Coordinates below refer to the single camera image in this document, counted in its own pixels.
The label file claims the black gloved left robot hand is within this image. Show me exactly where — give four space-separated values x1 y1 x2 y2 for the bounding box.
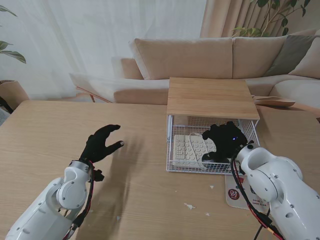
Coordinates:
81 124 125 165

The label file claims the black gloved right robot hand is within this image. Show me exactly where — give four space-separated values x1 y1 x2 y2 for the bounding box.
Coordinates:
201 121 255 163

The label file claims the black computer mouse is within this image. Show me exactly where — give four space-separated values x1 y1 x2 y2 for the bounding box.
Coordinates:
201 152 230 163

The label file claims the white wire mesh drawer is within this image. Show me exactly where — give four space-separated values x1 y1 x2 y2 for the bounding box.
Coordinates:
166 118 258 176

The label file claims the printed white mouse pad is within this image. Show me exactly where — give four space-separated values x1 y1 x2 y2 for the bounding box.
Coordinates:
224 173 271 211

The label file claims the white round-key keyboard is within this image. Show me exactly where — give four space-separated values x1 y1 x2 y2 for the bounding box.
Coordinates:
172 133 233 169

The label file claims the beige fabric sofa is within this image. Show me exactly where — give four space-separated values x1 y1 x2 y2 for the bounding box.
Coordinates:
111 28 320 118

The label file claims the black metal stand leg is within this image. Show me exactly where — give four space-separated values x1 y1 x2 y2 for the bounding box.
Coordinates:
0 96 15 115

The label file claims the tan woven planter basket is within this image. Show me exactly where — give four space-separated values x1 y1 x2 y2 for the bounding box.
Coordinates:
0 79 30 106

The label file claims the sheer white curtain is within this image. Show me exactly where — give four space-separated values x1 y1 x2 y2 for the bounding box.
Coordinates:
0 0 208 101

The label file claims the grey sofa cushion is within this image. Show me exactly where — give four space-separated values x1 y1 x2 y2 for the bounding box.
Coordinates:
266 34 317 77

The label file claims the tall green leafy plant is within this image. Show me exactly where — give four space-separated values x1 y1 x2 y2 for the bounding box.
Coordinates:
232 0 312 38

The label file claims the beige sofa cushion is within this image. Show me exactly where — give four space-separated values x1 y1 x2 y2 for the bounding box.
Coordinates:
288 36 320 80

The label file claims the broad-leaf green plant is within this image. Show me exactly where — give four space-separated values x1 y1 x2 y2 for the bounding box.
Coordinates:
0 4 27 65

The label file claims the beige drape curtain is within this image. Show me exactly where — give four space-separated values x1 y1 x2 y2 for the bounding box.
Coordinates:
199 0 320 39

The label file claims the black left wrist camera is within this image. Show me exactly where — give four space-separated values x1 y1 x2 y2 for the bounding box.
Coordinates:
92 169 105 183

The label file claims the white keyboard cable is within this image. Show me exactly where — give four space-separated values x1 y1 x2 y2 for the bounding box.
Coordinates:
188 132 208 171

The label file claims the black red right arm cable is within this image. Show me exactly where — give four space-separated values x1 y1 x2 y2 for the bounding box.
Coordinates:
229 152 285 238

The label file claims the black red arm cable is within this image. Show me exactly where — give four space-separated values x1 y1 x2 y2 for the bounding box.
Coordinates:
67 161 97 238
229 152 285 238

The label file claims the wood top wire organizer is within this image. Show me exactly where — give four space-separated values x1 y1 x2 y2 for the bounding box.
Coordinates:
166 76 261 147

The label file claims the black red left arm cable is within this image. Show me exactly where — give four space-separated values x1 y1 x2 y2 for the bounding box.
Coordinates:
67 161 97 238

